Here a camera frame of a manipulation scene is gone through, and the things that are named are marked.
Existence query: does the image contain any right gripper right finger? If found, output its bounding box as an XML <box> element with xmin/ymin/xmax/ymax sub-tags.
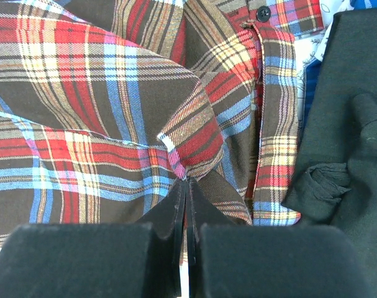
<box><xmin>186</xmin><ymin>179</ymin><xmax>371</xmax><ymax>297</ymax></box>

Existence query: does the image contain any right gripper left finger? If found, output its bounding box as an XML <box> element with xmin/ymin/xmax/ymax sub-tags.
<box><xmin>0</xmin><ymin>180</ymin><xmax>187</xmax><ymax>297</ymax></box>

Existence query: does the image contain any plaid long sleeve shirt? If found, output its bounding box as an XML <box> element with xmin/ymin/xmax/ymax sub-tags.
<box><xmin>0</xmin><ymin>1</ymin><xmax>324</xmax><ymax>246</ymax></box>

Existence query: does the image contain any black folded shirt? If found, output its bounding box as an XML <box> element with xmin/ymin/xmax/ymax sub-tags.
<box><xmin>283</xmin><ymin>8</ymin><xmax>377</xmax><ymax>297</ymax></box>

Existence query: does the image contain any floral table mat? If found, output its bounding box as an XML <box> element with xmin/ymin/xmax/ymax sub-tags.
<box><xmin>293</xmin><ymin>0</ymin><xmax>353</xmax><ymax>94</ymax></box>

